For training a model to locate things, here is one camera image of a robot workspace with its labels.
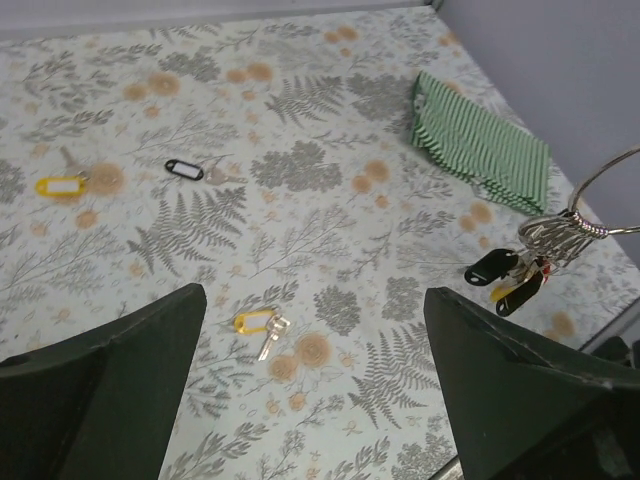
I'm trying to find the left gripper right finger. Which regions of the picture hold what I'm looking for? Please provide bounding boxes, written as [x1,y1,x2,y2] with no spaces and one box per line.
[424,287,639,479]

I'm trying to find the large metal keyring with keys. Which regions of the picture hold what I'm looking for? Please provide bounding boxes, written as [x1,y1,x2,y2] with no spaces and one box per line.
[464,146,639,318]

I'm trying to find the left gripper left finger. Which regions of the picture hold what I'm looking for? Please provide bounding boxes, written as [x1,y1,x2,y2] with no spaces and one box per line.
[1,283,206,479]

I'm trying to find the key with yellow tag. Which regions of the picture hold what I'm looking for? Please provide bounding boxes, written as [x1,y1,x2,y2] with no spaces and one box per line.
[34,146,90,198]

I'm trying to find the green striped folded cloth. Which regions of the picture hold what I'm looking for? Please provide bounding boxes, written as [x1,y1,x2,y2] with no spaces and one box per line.
[410,71,551,215]

